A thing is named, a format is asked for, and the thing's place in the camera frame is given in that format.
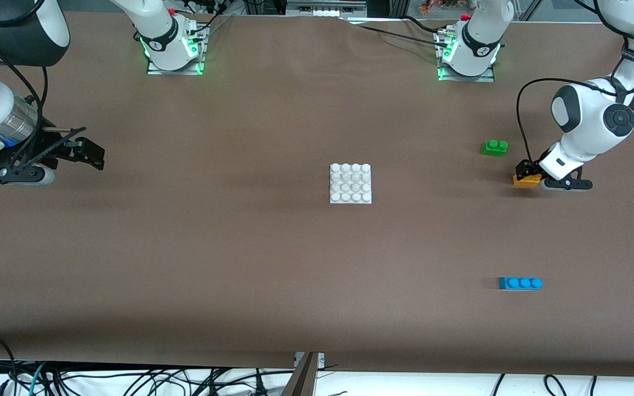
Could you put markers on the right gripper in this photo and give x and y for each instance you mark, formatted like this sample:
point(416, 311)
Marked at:
point(54, 149)

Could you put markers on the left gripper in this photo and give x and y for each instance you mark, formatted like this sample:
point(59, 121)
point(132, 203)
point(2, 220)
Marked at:
point(525, 169)

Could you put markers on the yellow two-stud block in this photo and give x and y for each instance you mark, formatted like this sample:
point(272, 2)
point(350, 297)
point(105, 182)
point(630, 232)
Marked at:
point(526, 182)

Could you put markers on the white studded base plate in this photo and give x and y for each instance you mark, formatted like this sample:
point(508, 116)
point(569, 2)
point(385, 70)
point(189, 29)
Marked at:
point(350, 184)

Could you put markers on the green two-stud block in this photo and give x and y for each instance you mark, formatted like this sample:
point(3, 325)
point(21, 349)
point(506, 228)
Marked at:
point(492, 149)

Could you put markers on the blue three-stud block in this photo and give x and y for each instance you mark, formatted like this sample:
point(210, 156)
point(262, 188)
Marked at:
point(518, 284)

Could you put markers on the brown table cover sheet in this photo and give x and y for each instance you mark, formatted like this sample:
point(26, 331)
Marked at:
point(317, 275)

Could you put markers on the grey equipment box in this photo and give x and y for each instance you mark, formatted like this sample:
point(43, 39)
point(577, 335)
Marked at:
point(325, 7)

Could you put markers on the metal clamp bracket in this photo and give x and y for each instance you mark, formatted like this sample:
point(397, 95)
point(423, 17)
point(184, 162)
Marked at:
point(320, 358)

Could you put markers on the grey diagonal post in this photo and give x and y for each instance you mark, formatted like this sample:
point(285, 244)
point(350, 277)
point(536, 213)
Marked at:
point(301, 379)

